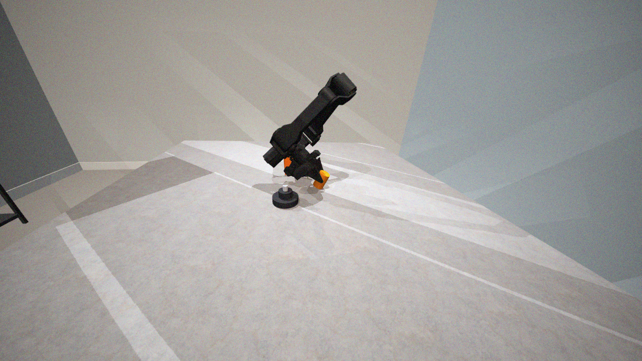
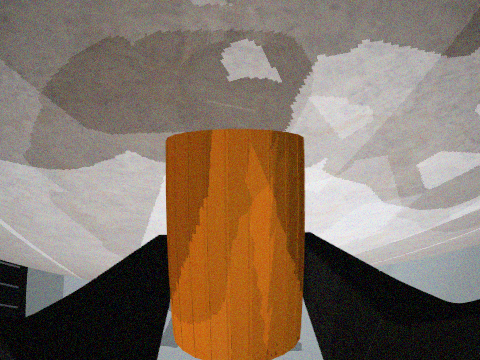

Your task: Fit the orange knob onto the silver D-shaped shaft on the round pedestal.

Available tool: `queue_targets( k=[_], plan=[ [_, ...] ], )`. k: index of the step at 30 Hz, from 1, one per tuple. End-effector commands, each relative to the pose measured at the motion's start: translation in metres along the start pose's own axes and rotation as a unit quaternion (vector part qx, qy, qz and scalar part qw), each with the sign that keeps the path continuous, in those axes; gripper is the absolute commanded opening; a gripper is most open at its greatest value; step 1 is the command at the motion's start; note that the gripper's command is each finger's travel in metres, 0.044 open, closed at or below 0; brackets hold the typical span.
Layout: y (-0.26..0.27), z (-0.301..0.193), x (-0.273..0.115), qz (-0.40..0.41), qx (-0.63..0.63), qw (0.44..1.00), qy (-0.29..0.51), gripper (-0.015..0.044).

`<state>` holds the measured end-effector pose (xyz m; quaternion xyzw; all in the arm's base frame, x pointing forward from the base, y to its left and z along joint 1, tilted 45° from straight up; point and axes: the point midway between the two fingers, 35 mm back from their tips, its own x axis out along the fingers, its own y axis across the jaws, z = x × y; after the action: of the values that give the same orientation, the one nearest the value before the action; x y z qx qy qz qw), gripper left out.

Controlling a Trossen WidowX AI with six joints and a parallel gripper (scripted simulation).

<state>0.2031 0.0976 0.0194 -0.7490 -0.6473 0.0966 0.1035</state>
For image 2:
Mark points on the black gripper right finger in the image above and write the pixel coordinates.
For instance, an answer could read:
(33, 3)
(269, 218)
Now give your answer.
(360, 313)

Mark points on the orange knob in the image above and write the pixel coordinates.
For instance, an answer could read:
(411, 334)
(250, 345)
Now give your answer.
(235, 230)

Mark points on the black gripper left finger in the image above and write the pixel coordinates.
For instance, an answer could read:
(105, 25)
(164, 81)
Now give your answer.
(120, 315)

